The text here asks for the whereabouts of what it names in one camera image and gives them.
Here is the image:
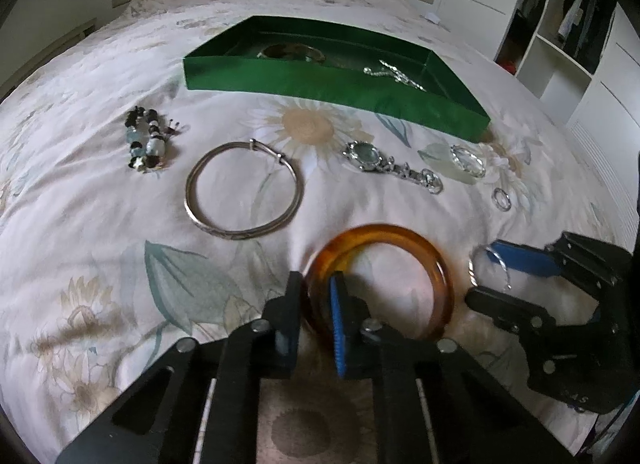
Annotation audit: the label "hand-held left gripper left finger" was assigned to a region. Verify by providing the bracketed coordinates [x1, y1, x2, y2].
[55, 270, 306, 464]

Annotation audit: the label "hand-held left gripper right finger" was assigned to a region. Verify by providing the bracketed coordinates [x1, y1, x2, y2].
[327, 271, 576, 464]

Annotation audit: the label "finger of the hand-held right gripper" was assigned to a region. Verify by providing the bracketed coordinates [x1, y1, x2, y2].
[487, 231, 633, 290]
[464, 285, 556, 340]

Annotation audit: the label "twisted silver bangle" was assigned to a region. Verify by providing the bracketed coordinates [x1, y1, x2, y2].
[467, 244, 513, 292]

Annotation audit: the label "sparkly silver bracelet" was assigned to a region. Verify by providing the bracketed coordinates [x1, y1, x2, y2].
[450, 144, 487, 179]

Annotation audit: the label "plain silver bangle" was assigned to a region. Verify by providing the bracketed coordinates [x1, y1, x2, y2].
[185, 139, 305, 240]

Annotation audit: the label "amber bangle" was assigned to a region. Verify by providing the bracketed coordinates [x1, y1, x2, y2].
[303, 224, 456, 345]

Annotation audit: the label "silver wristwatch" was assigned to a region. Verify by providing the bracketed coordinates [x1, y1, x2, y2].
[342, 140, 445, 196]

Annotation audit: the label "black and white beaded bracelet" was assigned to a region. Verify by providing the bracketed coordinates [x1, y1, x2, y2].
[122, 105, 183, 174]

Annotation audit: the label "green box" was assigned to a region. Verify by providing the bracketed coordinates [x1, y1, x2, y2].
[182, 15, 492, 141]

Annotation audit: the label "white open wardrobe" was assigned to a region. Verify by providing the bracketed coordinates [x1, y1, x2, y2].
[440, 0, 640, 145]

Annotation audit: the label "floral bedspread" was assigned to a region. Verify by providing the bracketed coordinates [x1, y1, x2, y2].
[0, 0, 640, 464]

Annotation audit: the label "hanging clothes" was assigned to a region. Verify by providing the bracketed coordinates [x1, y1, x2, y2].
[515, 0, 617, 76]

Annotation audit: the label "brown gold bangle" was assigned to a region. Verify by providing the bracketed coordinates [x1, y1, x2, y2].
[257, 42, 326, 64]

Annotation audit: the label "silver chain necklace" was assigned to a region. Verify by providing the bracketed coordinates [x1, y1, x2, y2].
[362, 59, 427, 92]

